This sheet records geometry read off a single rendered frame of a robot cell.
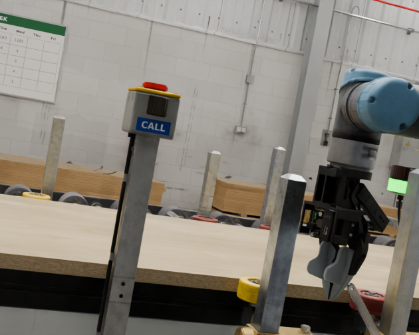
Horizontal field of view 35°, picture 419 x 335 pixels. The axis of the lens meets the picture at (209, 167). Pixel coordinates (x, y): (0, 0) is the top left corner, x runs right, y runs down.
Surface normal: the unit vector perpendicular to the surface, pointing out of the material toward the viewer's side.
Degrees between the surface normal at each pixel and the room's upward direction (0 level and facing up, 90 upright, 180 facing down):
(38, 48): 90
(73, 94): 90
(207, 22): 90
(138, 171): 90
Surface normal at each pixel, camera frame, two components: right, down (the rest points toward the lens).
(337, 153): -0.77, -0.10
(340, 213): 0.60, 0.15
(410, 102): 0.05, 0.06
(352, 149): -0.24, 0.00
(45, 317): 0.30, 0.11
